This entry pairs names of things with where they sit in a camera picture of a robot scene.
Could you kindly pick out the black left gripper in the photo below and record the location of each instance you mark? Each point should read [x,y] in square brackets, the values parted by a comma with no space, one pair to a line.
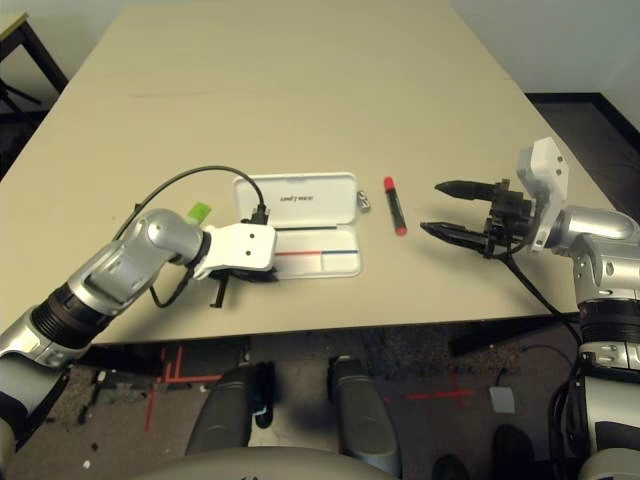
[222,280]

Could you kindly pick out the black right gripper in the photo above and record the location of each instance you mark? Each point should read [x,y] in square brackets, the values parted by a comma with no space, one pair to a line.
[510,220]

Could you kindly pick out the black marker red cap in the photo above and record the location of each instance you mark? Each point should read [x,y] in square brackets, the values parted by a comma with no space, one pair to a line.
[395,207]

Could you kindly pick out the white Unitree pencil case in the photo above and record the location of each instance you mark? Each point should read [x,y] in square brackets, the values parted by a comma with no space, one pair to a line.
[310,200]

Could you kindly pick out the green highlighter pen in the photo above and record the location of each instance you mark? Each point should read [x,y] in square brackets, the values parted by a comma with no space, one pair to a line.
[199,212]

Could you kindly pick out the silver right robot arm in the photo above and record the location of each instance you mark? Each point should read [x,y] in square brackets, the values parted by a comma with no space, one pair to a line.
[600,225]

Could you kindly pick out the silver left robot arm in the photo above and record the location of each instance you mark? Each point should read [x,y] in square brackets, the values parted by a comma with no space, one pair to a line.
[115,260]

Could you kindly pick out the grey left robot leg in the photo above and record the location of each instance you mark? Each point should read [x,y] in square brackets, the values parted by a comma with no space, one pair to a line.
[220,415]

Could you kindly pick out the grey robot leg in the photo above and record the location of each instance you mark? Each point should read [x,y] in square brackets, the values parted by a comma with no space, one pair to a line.
[362,415]
[220,415]

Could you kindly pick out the grey right robot leg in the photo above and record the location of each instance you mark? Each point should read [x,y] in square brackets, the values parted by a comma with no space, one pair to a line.
[362,415]

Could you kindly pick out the grey robot torso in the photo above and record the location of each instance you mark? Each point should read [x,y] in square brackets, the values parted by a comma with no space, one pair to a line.
[260,467]

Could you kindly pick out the grey floor plate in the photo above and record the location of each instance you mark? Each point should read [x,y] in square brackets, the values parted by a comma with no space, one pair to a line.
[501,399]

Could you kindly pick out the black shoe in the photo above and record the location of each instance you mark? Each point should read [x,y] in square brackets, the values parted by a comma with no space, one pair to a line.
[450,467]
[512,450]

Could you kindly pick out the black tripod stand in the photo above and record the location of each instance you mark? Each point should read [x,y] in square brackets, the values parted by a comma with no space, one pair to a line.
[20,95]

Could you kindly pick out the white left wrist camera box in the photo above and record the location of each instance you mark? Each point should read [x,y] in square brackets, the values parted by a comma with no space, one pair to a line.
[240,250]

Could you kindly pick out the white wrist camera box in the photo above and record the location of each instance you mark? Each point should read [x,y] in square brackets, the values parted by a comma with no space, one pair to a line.
[240,250]
[547,165]

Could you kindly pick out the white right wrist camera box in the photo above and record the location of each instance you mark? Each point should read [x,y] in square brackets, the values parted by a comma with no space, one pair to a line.
[547,165]

